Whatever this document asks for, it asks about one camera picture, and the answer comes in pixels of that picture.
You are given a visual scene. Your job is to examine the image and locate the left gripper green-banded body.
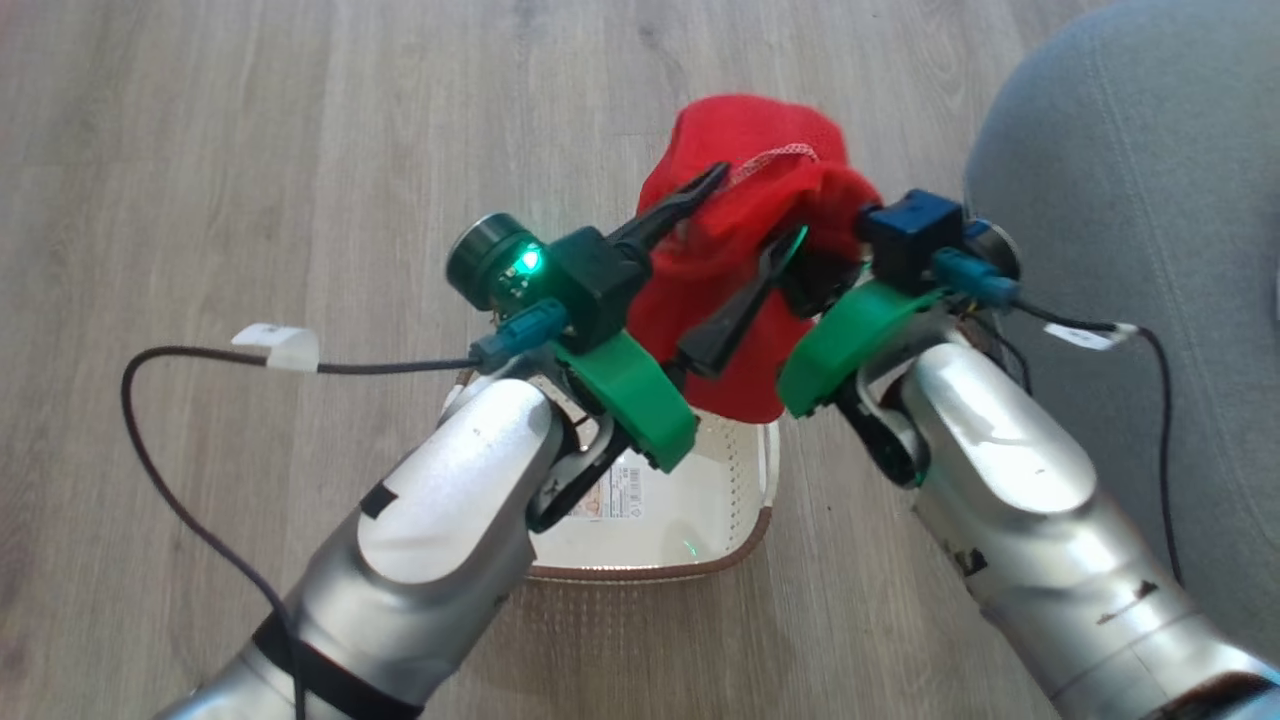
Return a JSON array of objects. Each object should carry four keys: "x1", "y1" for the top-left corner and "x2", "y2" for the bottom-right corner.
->
[{"x1": 543, "y1": 227, "x2": 699, "y2": 474}]

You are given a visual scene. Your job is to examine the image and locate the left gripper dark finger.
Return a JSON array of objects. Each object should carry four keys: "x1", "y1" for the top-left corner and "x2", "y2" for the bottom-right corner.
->
[
  {"x1": 608, "y1": 162, "x2": 732, "y2": 265},
  {"x1": 677, "y1": 227, "x2": 810, "y2": 380}
]

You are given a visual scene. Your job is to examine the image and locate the right gripper green-banded body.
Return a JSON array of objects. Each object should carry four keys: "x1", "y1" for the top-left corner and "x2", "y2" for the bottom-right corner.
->
[{"x1": 777, "y1": 250, "x2": 948, "y2": 419}]

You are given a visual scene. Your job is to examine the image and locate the red garment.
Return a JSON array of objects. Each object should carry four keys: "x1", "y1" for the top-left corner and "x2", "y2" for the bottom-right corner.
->
[{"x1": 625, "y1": 94, "x2": 887, "y2": 425}]

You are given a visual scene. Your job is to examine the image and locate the grey upholstered seat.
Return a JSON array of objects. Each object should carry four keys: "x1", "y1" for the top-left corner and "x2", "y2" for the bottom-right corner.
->
[{"x1": 963, "y1": 0, "x2": 1280, "y2": 663}]

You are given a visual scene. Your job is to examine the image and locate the printed sticker with barcode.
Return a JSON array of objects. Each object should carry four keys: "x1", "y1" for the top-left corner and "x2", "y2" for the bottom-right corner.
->
[{"x1": 568, "y1": 462, "x2": 648, "y2": 522}]

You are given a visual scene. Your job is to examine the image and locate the white plastic laundry basket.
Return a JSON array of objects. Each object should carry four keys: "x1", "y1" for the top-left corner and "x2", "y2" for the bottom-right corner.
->
[{"x1": 438, "y1": 368, "x2": 782, "y2": 586}]

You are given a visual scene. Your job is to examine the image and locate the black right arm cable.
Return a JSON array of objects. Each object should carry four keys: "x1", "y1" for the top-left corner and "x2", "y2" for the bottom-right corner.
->
[{"x1": 932, "y1": 248, "x2": 1187, "y2": 586}]

